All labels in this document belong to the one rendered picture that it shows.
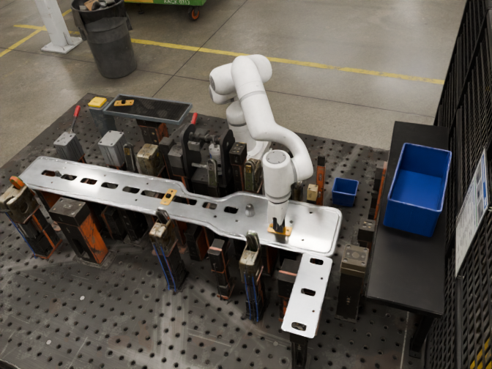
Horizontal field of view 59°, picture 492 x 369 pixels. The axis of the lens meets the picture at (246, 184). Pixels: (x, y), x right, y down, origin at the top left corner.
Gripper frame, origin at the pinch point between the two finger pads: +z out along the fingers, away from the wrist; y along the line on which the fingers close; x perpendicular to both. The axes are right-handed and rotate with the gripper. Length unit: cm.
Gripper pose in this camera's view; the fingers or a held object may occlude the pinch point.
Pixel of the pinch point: (280, 225)
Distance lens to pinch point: 153.6
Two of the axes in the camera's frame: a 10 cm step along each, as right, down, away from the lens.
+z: 0.9, 7.1, 7.0
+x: 9.4, 1.7, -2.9
